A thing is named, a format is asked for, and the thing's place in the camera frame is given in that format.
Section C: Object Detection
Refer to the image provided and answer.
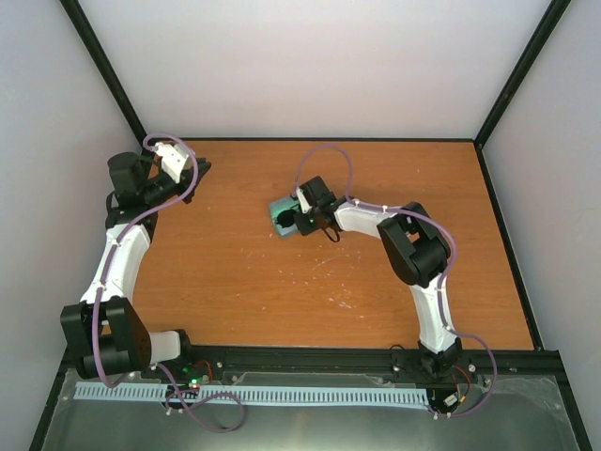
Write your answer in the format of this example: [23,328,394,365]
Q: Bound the black aviator sunglasses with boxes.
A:
[275,210,296,228]

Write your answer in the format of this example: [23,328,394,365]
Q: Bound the grey-green glasses case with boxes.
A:
[269,196,301,238]

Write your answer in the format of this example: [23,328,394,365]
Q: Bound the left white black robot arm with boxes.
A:
[60,143,211,386]

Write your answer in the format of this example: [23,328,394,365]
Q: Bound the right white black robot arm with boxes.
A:
[292,177,462,380]

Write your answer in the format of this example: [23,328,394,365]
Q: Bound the clear acrylic cover plate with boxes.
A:
[42,372,578,450]

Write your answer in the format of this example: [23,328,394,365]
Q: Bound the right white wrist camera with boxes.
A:
[292,187,312,214]

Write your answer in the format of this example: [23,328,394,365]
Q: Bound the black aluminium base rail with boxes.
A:
[60,343,560,380]

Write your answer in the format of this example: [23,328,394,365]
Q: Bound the left black frame post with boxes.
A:
[59,0,146,143]

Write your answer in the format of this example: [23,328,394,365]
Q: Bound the black frame post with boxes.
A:
[473,0,571,150]
[59,0,146,143]

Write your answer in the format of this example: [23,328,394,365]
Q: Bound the light blue slotted cable duct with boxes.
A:
[73,381,428,410]

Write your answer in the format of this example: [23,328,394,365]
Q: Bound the right black frame post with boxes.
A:
[473,0,571,150]

